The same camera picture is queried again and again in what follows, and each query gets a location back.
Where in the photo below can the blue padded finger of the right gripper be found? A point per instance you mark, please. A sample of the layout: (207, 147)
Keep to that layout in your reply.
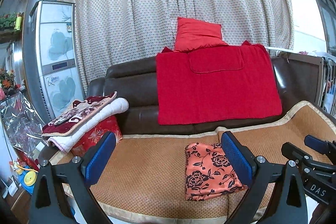
(323, 147)

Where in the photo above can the orange black floral garment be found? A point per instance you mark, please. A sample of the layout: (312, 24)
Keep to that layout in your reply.
(209, 173)

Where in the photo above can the white quilted folded blanket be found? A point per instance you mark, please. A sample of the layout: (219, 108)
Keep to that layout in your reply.
(86, 124)

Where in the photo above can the blue yellow toy container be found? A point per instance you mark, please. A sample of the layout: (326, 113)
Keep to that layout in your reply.
(24, 175)

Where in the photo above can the maroon floral folded blanket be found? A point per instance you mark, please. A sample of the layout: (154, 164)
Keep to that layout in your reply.
(76, 115)

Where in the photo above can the red egg roll tin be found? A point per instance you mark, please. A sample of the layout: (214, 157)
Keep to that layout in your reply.
(93, 136)

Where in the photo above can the woven bamboo seat mat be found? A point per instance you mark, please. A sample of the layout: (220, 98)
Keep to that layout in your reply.
(144, 180)

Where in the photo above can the clear plastic wrapped package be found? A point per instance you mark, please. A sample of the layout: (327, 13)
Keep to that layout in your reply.
(23, 125)

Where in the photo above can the red knit blanket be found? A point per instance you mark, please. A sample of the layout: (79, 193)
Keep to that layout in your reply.
(216, 84)

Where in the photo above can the dark brown leather sofa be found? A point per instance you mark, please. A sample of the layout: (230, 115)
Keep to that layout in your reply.
(299, 78)

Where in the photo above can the artificial flower arrangement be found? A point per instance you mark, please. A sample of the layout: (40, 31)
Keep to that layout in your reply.
(8, 84)

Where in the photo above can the white floral standing air conditioner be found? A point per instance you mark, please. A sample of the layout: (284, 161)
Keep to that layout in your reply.
(49, 56)

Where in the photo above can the red satin pillow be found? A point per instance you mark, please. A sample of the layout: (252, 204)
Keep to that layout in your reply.
(195, 34)

